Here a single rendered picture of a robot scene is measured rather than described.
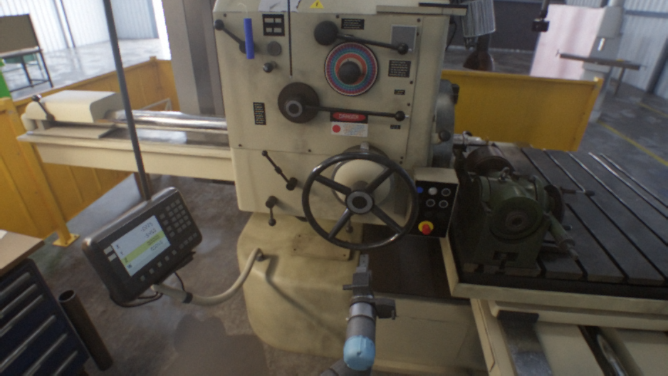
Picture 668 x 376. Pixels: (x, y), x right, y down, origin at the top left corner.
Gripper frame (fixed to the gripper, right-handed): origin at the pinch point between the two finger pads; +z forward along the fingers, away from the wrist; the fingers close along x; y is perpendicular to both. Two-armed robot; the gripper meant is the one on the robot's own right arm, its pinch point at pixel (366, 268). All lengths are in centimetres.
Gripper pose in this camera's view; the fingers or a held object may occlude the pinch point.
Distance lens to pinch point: 108.9
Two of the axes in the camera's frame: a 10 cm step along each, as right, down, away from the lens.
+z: 1.4, -4.6, 8.8
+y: -9.7, 1.1, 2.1
